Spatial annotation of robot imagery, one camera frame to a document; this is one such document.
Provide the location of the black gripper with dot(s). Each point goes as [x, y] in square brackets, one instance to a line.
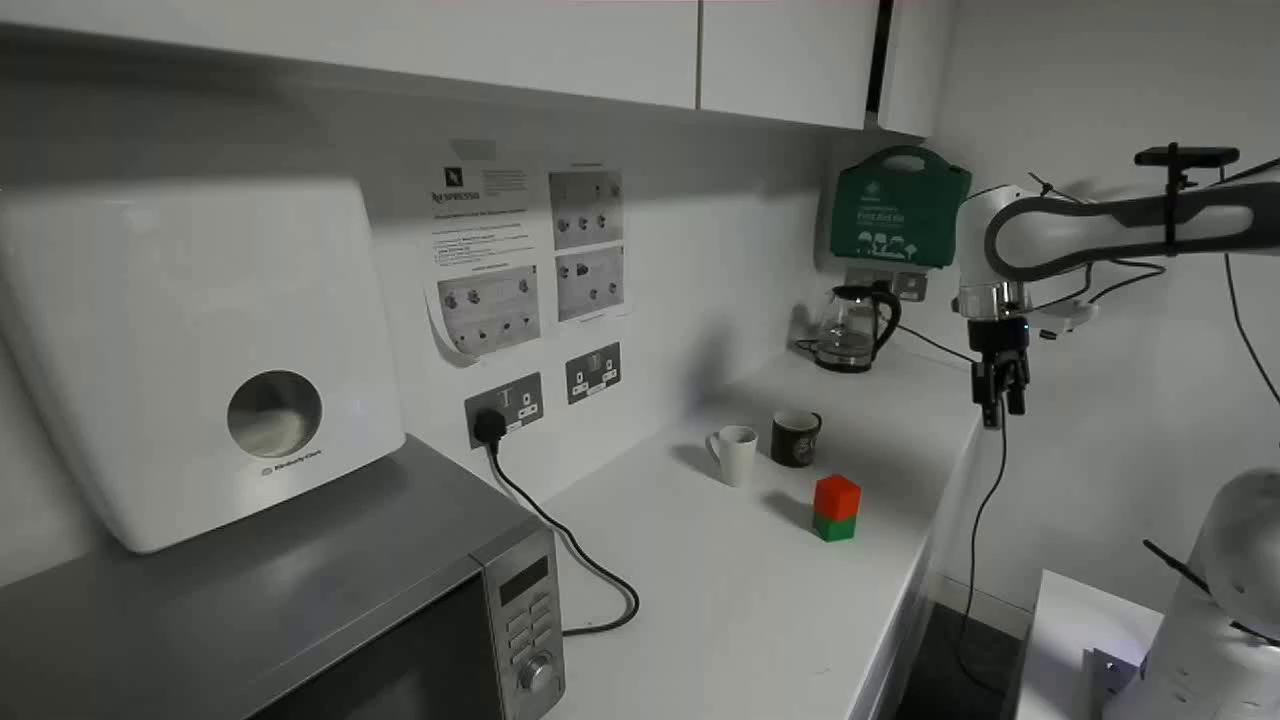
[1000, 355]

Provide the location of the black mug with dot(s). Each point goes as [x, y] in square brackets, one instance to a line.
[799, 440]

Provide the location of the white mug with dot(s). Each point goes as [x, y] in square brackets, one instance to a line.
[735, 458]

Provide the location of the white robot base table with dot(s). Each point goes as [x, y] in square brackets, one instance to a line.
[1082, 635]

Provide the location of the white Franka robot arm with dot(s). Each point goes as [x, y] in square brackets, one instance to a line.
[972, 240]

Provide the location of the red block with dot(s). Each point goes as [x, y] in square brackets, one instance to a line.
[838, 498]

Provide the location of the green block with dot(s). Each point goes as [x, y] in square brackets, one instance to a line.
[835, 529]

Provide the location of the green first aid box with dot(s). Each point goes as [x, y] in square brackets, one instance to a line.
[898, 206]

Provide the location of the white base cabinet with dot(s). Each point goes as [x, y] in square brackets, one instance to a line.
[923, 627]

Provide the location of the small instruction picture sheet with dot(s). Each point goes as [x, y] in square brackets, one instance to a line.
[584, 210]
[589, 283]

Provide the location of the large instruction sheet with logo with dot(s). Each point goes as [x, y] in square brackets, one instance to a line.
[485, 264]

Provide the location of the silver microwave oven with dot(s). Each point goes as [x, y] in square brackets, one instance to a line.
[267, 585]

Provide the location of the white paper towel dispenser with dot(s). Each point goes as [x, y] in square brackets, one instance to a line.
[163, 346]

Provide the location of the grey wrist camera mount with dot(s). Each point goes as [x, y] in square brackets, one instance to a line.
[1056, 318]

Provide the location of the silver double wall socket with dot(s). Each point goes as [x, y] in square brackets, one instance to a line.
[593, 373]
[519, 400]
[890, 285]

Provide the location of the black camera on stand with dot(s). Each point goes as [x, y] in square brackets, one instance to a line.
[1176, 157]

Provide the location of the white upper wall cabinet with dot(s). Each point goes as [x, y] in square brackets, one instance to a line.
[400, 42]

